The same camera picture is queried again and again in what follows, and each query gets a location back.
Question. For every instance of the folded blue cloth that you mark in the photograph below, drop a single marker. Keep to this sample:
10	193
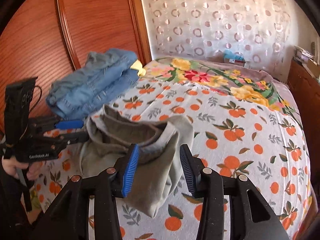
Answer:
92	85

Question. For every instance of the wooden headboard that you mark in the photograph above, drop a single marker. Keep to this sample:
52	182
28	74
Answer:
75	20

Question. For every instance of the circle-patterned sheer curtain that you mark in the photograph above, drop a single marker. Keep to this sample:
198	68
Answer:
215	15

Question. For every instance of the cardboard box with blue cloth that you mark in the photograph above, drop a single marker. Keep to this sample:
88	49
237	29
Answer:
233	58

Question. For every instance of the grey pants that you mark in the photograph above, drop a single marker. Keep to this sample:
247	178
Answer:
152	180

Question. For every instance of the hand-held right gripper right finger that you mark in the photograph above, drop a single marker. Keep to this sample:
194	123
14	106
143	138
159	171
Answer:
187	173

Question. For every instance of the orange-print bedsheet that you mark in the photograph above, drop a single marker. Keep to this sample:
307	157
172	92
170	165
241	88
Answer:
250	155

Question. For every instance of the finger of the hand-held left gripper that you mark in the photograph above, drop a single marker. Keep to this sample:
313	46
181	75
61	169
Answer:
70	124
72	137

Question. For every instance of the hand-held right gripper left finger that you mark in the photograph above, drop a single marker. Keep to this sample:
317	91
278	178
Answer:
130	171

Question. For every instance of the floral blanket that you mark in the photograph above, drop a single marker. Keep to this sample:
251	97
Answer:
225	80

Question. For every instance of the yellow plush toy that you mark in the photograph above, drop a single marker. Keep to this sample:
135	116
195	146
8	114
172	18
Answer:
138	67

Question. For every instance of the person's left hand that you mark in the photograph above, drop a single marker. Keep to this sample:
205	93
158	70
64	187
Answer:
10	167

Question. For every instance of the wooden cabinet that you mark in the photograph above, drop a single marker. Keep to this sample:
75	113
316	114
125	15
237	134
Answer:
305	87

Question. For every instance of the pile of papers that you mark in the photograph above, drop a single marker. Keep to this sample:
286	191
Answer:
302	53

